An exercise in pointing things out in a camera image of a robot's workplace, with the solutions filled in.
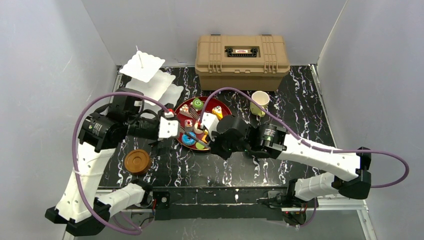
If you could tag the white three-tier dessert stand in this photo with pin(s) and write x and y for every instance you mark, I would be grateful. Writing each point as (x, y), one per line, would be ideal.
(145, 75)

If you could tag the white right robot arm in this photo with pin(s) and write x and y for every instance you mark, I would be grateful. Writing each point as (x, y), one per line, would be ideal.
(344, 173)

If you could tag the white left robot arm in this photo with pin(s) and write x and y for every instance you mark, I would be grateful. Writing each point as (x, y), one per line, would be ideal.
(96, 136)

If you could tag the pale green ceramic mug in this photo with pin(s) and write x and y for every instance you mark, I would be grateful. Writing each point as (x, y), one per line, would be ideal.
(262, 98)

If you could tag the green round macaron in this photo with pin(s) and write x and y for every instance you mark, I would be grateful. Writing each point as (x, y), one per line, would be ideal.
(199, 146)

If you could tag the black base frame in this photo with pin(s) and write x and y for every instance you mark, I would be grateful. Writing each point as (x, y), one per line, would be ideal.
(177, 203)

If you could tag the tan plastic toolbox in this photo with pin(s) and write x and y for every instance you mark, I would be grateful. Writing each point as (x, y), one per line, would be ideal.
(244, 62)

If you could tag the red round tray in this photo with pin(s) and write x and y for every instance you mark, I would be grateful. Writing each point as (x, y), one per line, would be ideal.
(201, 134)

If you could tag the brown wooden coaster stack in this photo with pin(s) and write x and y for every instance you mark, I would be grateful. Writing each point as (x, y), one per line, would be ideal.
(138, 162)

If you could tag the green swirl roll cake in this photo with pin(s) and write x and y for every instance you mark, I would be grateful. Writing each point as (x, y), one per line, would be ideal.
(197, 104)

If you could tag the blue sprinkled donut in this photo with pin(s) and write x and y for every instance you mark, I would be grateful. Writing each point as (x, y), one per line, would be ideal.
(187, 142)

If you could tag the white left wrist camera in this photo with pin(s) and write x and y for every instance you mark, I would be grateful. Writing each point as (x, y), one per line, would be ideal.
(169, 126)

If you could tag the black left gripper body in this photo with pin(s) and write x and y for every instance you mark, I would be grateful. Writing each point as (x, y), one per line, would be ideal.
(156, 142)

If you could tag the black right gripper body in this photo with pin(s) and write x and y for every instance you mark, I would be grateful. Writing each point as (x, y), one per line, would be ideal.
(218, 147)

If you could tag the yellow cake slice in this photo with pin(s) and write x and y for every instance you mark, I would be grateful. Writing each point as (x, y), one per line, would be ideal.
(218, 112)

